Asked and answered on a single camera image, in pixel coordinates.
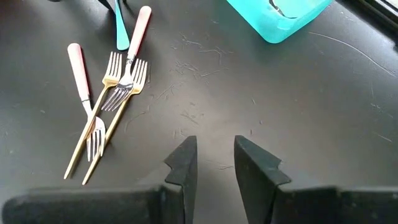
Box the teal plastic bin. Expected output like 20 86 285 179
226 0 333 44

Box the pink handled silver fork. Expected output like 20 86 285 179
67 42 106 162
101 5 152 112

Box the teal handled silver fork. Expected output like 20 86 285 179
114 0 131 52

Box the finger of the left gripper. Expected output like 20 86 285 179
97 0 115 12

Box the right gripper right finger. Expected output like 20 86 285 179
234 134 292 224

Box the gold fork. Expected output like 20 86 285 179
63 51 123 180
81 58 149 186

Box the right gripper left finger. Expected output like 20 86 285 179
164 135 198 224

